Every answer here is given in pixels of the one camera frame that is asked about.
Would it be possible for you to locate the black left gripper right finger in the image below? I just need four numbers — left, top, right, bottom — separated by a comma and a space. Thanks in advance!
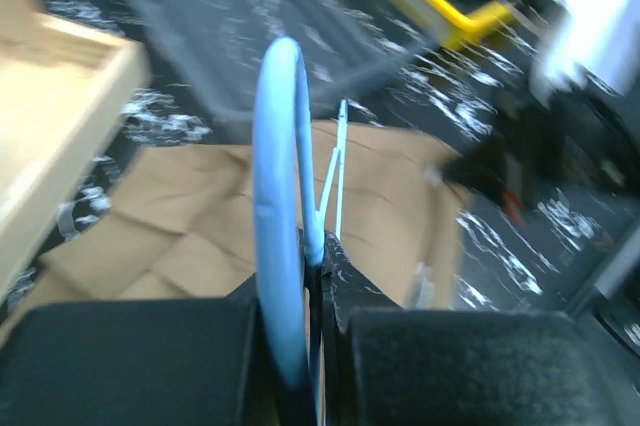
321, 235, 639, 425

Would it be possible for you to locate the blue wire hanger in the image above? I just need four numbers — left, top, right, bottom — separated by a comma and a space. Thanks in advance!
253, 37, 348, 388

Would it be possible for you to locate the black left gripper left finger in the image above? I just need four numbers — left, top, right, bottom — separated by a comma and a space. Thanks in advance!
1, 298, 278, 426

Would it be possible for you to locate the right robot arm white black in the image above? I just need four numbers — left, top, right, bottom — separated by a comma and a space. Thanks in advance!
442, 86, 639, 222

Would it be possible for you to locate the wooden clothes rack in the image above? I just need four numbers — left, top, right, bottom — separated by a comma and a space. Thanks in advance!
1, 0, 150, 294

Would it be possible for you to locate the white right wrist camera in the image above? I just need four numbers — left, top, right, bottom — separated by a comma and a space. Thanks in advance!
529, 0, 628, 104

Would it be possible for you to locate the tan brown garment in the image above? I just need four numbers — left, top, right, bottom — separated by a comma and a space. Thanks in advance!
2, 124, 469, 333

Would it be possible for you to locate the grey plastic bin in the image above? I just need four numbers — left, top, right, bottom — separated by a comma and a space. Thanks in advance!
128, 0, 431, 130

